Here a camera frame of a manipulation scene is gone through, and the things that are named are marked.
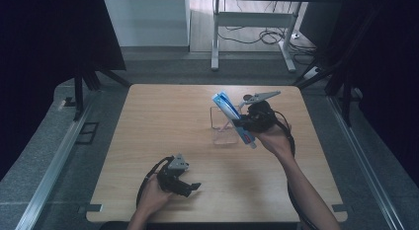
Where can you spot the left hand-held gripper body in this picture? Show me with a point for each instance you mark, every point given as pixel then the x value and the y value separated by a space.
pixel 169 180

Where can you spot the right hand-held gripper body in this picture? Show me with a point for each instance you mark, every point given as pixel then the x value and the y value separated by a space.
pixel 260 116

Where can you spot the white and blue toothpaste tube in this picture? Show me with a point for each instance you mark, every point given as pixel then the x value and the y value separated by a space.
pixel 227 106

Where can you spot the clear plastic container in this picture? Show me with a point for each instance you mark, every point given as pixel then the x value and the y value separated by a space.
pixel 221 131

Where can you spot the person's left hand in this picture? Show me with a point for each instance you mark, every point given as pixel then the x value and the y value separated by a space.
pixel 151 197

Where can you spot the person's right hand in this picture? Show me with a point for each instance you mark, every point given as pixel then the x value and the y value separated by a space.
pixel 275 141

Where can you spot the white power strip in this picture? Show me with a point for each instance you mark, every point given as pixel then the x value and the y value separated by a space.
pixel 312 73

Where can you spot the black metal stand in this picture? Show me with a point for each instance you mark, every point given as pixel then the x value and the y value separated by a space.
pixel 346 98
pixel 78 92

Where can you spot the small metal floor fitting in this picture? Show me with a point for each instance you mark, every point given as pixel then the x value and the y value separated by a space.
pixel 68 102

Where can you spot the black curtain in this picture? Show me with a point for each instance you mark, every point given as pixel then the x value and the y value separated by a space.
pixel 388 75
pixel 42 59

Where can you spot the white cabinet panel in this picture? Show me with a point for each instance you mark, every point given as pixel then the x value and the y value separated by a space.
pixel 146 22

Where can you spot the white desk frame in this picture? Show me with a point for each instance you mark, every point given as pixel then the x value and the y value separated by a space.
pixel 215 42

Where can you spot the black floor bracket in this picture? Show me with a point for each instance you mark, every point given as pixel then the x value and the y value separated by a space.
pixel 87 133

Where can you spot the aluminium rail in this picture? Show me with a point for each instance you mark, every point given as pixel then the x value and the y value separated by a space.
pixel 52 170
pixel 362 164

